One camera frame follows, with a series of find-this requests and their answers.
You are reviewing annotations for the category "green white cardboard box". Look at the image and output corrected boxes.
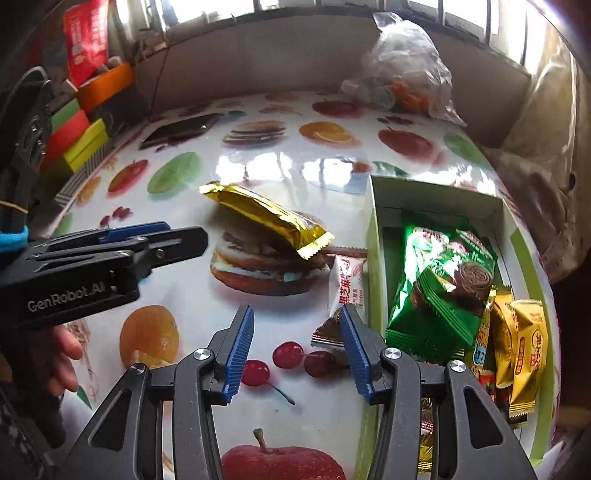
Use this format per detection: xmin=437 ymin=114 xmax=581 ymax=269
xmin=341 ymin=175 xmax=561 ymax=479

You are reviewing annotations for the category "left person hand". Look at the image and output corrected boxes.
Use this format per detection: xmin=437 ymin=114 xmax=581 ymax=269
xmin=47 ymin=325 xmax=83 ymax=397

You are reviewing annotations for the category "long gold snack bar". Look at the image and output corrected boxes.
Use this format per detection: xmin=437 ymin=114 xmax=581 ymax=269
xmin=465 ymin=302 xmax=492 ymax=379

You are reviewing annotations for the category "black smartphone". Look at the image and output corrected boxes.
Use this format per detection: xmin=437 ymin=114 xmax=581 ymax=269
xmin=139 ymin=113 xmax=221 ymax=150

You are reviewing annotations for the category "yellow gold snack packet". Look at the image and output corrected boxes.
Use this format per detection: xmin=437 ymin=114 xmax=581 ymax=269
xmin=491 ymin=287 xmax=549 ymax=419

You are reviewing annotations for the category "green Milo biscuit packet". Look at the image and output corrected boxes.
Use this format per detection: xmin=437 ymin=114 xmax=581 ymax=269
xmin=385 ymin=222 xmax=497 ymax=364

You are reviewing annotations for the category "clear plastic bag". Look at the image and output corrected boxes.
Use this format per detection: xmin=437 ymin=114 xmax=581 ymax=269
xmin=341 ymin=12 xmax=466 ymax=127

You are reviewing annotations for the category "red woven box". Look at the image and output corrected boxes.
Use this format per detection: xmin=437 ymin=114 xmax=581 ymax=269
xmin=41 ymin=110 xmax=90 ymax=171

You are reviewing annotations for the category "cream patterned curtain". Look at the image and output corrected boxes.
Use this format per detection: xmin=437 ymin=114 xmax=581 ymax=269
xmin=486 ymin=32 xmax=590 ymax=283

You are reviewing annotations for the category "red snack bag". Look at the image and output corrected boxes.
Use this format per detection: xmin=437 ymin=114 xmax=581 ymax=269
xmin=62 ymin=0 xmax=109 ymax=88

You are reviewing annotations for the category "white sesame candy packet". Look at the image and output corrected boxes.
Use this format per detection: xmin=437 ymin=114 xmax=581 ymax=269
xmin=311 ymin=308 xmax=344 ymax=348

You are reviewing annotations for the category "black cable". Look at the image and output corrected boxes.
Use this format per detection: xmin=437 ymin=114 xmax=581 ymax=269
xmin=149 ymin=27 xmax=174 ymax=116

